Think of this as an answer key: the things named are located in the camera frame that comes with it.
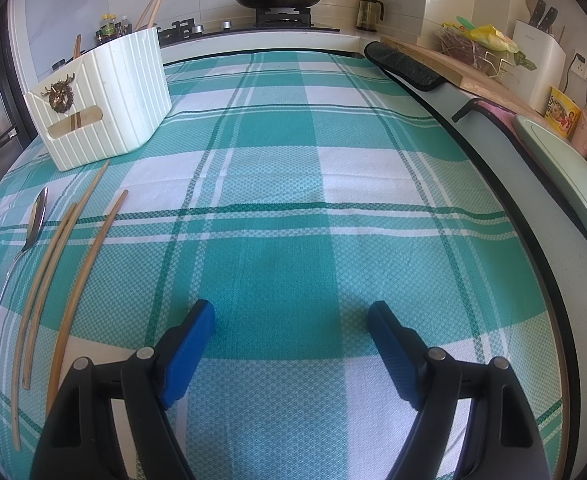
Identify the black gas stove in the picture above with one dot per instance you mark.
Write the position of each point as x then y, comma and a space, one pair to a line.
283, 20

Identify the wooden cutting board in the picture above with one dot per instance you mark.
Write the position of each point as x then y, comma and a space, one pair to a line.
473, 72

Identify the dark sauce bottle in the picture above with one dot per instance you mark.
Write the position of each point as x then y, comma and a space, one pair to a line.
124, 26

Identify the teal plaid tablecloth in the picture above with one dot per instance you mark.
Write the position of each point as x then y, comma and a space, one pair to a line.
293, 210

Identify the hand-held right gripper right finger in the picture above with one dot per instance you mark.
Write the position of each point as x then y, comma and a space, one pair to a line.
396, 355

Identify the wall power outlet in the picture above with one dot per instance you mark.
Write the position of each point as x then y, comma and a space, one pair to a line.
582, 62

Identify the yellow cap sauce bottle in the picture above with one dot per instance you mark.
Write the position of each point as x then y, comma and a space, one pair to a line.
106, 26

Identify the white ribbed utensil holder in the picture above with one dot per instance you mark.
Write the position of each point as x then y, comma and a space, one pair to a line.
123, 90

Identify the glass oil bottle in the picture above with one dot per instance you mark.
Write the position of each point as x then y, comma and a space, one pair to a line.
368, 12

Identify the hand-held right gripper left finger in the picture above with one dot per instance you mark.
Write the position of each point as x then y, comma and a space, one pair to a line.
188, 355

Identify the large steel spoon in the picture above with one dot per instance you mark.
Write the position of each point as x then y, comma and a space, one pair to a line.
37, 215

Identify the yellow plastic bag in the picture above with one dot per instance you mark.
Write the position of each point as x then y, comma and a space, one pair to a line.
491, 37

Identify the brown chopstick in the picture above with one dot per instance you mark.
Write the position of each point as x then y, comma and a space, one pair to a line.
86, 275
91, 192
76, 46
160, 2
14, 410
143, 15

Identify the yellow snack can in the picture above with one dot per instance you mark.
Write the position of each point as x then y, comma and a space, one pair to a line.
563, 115

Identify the white knife block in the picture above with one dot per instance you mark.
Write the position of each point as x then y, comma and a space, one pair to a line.
538, 60

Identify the black quilted mat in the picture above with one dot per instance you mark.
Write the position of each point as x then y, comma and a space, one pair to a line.
406, 67

